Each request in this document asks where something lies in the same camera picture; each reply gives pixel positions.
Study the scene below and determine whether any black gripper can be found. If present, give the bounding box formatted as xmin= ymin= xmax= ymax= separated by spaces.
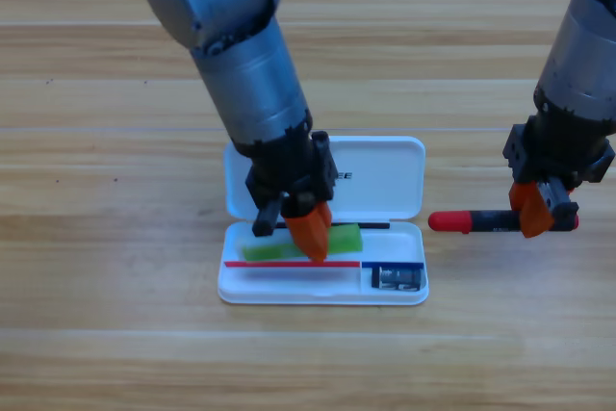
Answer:
xmin=502 ymin=115 xmax=616 ymax=240
xmin=244 ymin=129 xmax=339 ymax=265

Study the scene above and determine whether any red and black marker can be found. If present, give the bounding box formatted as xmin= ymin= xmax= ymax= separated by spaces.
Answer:
xmin=427 ymin=210 xmax=580 ymax=235

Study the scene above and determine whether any white Unitree pencil case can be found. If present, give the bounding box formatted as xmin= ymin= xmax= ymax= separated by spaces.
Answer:
xmin=217 ymin=135 xmax=430 ymax=306

